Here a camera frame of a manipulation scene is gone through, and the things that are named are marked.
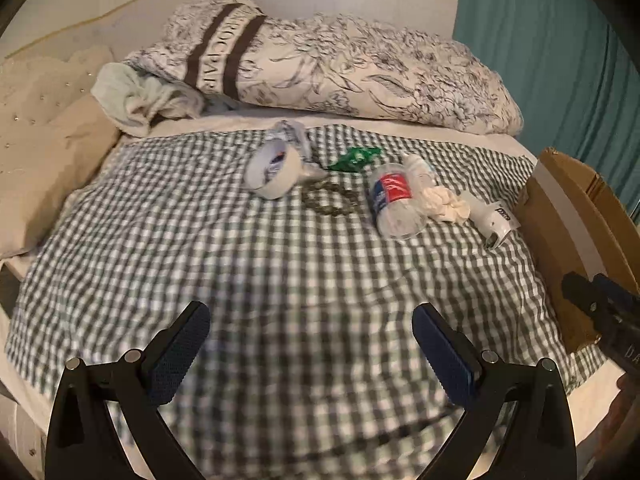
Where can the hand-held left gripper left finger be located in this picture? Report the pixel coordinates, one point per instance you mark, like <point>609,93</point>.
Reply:
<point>177,355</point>

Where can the green foil wrapper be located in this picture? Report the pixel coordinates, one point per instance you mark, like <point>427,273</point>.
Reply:
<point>352,160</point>

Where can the beige pillow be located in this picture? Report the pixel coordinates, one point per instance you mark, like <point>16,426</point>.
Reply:
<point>50,170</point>

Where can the green checkered cloth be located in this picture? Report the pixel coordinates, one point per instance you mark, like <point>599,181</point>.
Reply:
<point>280,270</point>

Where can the brown cardboard box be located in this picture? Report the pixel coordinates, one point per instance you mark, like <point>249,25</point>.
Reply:
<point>550,240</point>

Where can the white tape roll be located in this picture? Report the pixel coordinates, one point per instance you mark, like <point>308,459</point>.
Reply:
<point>287,180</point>

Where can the floral printed duvet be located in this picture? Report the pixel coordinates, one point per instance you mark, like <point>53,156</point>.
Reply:
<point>350,70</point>

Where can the beige tufted cushion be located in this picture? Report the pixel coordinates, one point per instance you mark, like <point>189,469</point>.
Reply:
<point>30,90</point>

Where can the pale green towel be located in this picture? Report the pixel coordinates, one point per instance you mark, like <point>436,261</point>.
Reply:
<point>130,95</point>

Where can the clear plastic bottle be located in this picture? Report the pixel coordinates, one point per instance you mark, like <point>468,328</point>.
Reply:
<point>395,200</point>

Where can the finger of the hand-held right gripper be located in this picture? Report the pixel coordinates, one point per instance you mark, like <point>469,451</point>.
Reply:
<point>617,290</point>
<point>582,295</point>

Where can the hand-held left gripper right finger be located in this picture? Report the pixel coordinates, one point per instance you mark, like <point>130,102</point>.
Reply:
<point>442,355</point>

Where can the teal curtain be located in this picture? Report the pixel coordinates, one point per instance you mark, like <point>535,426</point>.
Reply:
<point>550,60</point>

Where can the white tissue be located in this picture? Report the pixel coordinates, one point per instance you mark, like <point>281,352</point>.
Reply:
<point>445,205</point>

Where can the white packet with dark label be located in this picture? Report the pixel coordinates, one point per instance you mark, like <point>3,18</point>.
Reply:
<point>492,222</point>

